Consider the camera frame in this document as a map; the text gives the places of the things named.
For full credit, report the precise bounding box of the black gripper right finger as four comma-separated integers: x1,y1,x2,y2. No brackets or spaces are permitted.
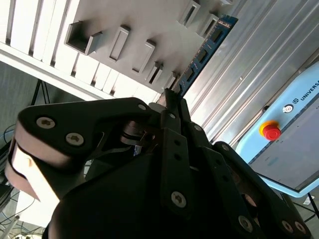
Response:
179,98,313,239

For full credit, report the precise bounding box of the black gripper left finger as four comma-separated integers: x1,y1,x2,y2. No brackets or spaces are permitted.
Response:
4,87,192,221

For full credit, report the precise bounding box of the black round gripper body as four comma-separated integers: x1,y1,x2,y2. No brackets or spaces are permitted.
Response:
42,148,242,239

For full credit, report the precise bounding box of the blue RAM stick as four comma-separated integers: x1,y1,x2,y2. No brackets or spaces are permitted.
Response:
174,14,239,97

